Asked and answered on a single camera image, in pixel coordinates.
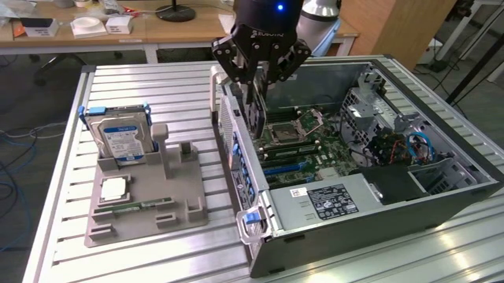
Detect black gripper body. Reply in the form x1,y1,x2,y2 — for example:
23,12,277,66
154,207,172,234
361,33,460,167
230,0,303,70

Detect orange wire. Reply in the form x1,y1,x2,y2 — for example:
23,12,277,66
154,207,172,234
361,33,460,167
388,140,406,164

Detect blue floor cable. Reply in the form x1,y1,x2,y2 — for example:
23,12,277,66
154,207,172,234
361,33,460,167
0,131,35,253

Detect white labelled cardboard box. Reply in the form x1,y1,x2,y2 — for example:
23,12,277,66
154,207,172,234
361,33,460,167
104,16,134,35

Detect black plastic air shroud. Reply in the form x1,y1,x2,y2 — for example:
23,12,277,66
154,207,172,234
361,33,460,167
361,165,430,206

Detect grey metal disk bay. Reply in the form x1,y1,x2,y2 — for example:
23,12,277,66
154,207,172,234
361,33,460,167
408,157,480,197

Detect black round lamp base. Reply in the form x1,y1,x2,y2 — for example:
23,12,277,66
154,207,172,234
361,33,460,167
155,0,196,22

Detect blue expansion slot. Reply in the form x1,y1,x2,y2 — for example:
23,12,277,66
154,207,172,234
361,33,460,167
262,163,311,177

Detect metal socket cover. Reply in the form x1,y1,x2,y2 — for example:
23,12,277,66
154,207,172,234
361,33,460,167
297,108,327,133

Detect clear plastic bag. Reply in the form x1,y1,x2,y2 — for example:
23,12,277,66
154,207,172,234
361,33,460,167
0,0,39,21

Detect installed green RAM stick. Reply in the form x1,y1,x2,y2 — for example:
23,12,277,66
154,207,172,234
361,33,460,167
262,143,321,162

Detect black stand pole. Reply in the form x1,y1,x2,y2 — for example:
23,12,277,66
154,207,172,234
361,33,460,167
446,5,504,104

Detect wooden cabinet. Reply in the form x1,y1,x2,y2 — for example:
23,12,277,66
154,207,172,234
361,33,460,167
338,0,460,71

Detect green motherboard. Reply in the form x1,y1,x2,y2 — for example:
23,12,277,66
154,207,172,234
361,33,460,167
239,98,364,189

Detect blue case release latch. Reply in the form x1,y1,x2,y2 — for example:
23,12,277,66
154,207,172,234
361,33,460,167
242,211,263,226

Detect hard disk in blue caddy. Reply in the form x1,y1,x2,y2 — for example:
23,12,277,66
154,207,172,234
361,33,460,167
77,102,154,166

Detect perforated metal drive cage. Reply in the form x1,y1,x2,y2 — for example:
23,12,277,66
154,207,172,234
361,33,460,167
338,70,397,144

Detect white box black lid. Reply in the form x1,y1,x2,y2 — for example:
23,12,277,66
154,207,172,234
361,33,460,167
20,17,60,38

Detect black office chair base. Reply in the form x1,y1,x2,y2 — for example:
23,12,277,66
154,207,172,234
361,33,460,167
33,52,87,87

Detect grey plastic parts rack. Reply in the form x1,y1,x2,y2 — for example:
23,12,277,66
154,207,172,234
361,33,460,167
84,123,210,248

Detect white floor cable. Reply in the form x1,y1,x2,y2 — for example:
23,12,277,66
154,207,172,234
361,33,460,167
1,122,65,139

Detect black open PC case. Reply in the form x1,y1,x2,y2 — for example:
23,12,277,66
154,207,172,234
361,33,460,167
210,54,504,279

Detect silver CPU chip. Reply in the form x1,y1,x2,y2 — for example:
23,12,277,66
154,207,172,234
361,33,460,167
100,178,130,203

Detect CPU socket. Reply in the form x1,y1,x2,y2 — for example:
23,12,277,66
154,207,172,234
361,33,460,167
269,122,303,145

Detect white paper sheet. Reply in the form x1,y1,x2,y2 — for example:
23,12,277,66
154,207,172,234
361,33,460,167
218,13,237,37

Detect long wooden desk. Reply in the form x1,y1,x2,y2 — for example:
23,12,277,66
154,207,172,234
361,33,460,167
0,0,360,57

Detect blue wire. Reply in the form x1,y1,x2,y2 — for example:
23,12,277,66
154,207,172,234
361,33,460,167
408,131,436,166

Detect black graphics card metal bracket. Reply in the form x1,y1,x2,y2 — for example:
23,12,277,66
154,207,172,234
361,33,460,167
235,58,277,139

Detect grey power supply unit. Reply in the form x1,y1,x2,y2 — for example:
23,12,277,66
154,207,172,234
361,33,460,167
269,173,382,232

